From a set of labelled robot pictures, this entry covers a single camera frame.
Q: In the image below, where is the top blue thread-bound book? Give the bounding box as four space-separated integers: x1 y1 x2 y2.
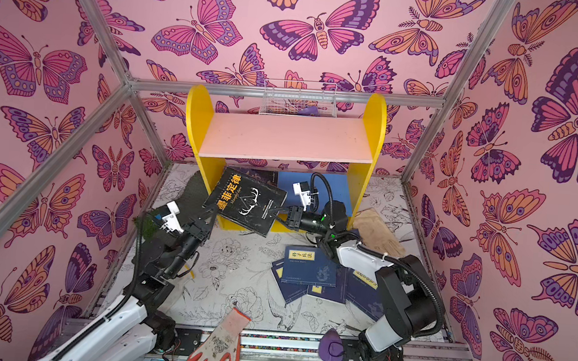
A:
281 245 338 287

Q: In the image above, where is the blue book lower left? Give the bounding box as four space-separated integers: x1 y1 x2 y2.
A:
271 259 308 304

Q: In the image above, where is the red white work glove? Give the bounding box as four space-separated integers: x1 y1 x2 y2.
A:
186 308 251 361

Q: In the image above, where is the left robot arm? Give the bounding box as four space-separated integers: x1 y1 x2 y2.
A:
37 202 218 361

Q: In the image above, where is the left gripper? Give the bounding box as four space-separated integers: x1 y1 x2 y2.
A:
159 203 214 285

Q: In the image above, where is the purple item in basket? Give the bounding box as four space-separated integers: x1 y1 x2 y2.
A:
297 106 319 116

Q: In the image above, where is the black antler cover book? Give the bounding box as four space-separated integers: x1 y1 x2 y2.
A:
203 167 287 237

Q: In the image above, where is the yellow pink blue bookshelf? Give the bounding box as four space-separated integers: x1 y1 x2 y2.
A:
186 85 387 214

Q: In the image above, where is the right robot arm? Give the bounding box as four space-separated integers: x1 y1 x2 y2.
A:
272 181 445 361

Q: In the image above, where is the clear wire basket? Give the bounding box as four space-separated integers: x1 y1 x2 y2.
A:
259 78 338 118

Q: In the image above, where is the blue book lower middle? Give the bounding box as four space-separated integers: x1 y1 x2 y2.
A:
307 286 346 303

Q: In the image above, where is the blue book right front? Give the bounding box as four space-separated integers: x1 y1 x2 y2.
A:
346 269 384 321

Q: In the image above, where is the beige work glove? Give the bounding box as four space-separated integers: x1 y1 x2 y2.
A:
353 208 406 258

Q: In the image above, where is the purple old man cover book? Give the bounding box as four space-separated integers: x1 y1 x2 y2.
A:
231 166 279 186

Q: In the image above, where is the green artificial grass mat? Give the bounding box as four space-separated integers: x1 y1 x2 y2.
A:
134 164 208 242

